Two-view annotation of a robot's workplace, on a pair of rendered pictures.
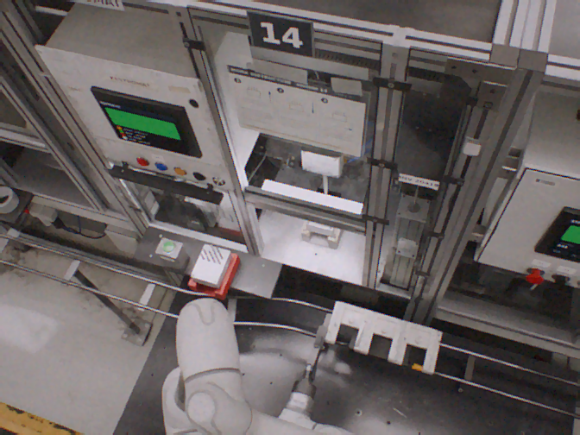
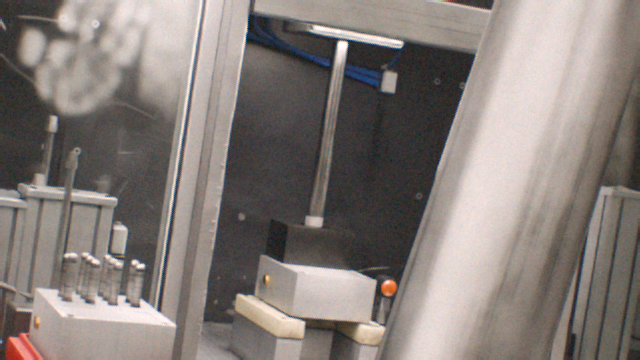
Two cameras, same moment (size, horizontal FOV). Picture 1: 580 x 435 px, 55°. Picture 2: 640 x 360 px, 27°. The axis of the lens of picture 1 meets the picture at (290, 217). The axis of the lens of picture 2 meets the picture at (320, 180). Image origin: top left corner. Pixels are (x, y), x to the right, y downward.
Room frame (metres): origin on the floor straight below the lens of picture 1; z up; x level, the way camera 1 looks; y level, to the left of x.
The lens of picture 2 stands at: (-0.04, 1.04, 1.21)
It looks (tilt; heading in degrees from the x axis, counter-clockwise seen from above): 3 degrees down; 311
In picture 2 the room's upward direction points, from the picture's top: 9 degrees clockwise
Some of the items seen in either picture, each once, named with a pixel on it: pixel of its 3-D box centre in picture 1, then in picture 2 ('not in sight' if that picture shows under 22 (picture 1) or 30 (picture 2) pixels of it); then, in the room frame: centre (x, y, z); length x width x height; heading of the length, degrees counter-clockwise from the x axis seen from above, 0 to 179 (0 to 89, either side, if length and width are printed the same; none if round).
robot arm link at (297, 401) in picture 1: (299, 404); not in sight; (0.34, 0.07, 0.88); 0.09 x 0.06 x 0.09; 63
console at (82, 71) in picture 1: (162, 93); not in sight; (1.06, 0.28, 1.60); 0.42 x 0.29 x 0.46; 63
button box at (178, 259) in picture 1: (173, 252); not in sight; (0.90, 0.42, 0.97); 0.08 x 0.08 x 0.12; 63
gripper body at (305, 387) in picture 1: (306, 381); not in sight; (0.41, 0.03, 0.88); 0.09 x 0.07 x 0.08; 153
